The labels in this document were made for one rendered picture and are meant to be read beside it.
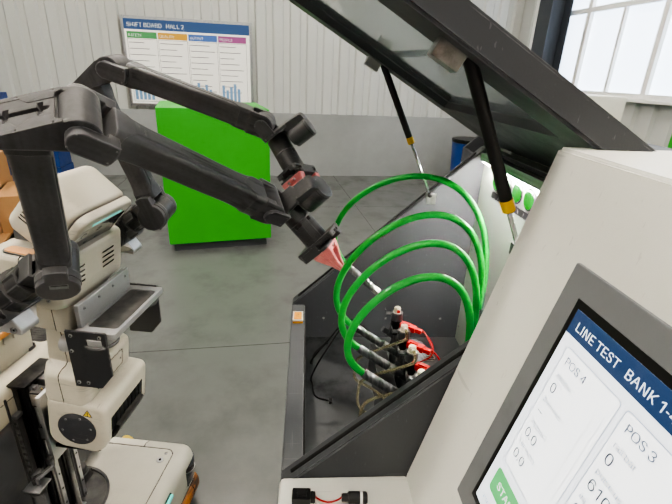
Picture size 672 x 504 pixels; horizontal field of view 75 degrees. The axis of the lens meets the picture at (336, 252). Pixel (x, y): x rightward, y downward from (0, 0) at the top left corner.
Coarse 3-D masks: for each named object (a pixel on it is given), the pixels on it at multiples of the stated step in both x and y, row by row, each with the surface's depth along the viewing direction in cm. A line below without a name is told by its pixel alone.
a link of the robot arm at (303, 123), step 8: (288, 120) 113; (296, 120) 112; (304, 120) 112; (256, 128) 111; (264, 128) 111; (280, 128) 112; (288, 128) 113; (296, 128) 112; (304, 128) 112; (312, 128) 114; (264, 136) 112; (272, 136) 112; (296, 136) 113; (304, 136) 113; (312, 136) 115; (296, 144) 114
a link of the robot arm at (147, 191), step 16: (80, 80) 106; (96, 80) 106; (112, 96) 112; (128, 176) 119; (144, 176) 119; (144, 192) 120; (160, 192) 127; (144, 208) 121; (160, 208) 122; (144, 224) 123; (160, 224) 123
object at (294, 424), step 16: (304, 320) 129; (304, 336) 121; (304, 352) 114; (288, 368) 108; (304, 368) 108; (288, 384) 102; (304, 384) 103; (288, 400) 97; (304, 400) 98; (288, 416) 93; (304, 416) 93; (288, 432) 88; (304, 432) 89; (288, 448) 85; (304, 448) 85; (288, 464) 81
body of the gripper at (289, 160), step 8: (280, 152) 114; (288, 152) 114; (296, 152) 115; (280, 160) 114; (288, 160) 113; (296, 160) 113; (288, 168) 110; (296, 168) 111; (312, 168) 118; (280, 176) 112
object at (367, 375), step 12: (420, 276) 74; (432, 276) 74; (444, 276) 74; (396, 288) 74; (456, 288) 75; (372, 300) 76; (468, 300) 76; (360, 312) 76; (468, 312) 77; (468, 324) 78; (348, 336) 78; (468, 336) 79; (348, 348) 78; (348, 360) 80; (360, 372) 81; (384, 384) 82
